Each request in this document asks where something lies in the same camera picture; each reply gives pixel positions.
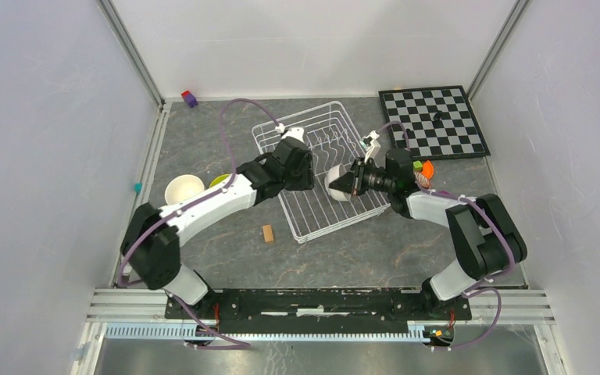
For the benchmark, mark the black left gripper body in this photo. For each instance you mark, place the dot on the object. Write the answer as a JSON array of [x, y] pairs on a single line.
[[302, 179]]

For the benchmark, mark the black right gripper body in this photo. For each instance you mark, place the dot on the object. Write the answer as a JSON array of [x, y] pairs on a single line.
[[367, 177]]

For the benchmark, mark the white smooth bowl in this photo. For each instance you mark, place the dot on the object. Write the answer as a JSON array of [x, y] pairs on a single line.
[[336, 171]]

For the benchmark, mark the white wire dish rack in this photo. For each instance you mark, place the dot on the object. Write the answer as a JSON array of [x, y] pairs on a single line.
[[333, 139]]

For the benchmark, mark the yellow bowl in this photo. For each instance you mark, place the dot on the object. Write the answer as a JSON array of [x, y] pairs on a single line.
[[220, 179]]

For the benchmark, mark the beige ceramic bowl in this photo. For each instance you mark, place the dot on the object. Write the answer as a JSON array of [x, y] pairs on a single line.
[[182, 188]]

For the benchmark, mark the blue patterned bowl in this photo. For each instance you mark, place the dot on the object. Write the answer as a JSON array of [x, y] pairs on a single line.
[[422, 181]]

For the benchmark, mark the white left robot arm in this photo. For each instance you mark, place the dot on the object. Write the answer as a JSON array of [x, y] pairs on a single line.
[[154, 236]]

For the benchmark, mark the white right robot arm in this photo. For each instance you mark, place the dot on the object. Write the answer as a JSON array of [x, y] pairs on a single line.
[[486, 241]]

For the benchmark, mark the green toy block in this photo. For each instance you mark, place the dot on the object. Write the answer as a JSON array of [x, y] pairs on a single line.
[[418, 167]]

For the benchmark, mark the orange toy block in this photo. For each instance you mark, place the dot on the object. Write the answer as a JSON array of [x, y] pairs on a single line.
[[427, 169]]

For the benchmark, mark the small wooden block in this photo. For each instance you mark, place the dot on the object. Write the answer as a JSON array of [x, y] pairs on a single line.
[[267, 232]]

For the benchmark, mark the black white chessboard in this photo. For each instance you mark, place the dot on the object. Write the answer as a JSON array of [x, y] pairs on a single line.
[[457, 136]]

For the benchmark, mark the black chess piece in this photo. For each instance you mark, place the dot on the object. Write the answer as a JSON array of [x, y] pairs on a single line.
[[438, 116]]

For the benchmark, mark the red purple toy block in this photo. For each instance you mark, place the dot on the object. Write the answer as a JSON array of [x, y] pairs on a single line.
[[189, 99]]

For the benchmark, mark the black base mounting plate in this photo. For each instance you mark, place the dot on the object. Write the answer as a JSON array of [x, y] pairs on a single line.
[[324, 311]]

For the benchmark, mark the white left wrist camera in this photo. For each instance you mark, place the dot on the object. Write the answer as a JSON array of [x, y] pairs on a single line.
[[288, 132]]

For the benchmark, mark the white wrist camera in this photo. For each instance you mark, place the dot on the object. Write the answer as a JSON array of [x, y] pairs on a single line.
[[288, 132], [372, 146]]

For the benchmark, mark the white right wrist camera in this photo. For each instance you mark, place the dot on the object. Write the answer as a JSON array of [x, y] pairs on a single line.
[[372, 146]]

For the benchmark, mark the aluminium frame rail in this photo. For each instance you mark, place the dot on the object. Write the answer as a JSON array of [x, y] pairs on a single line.
[[113, 306]]

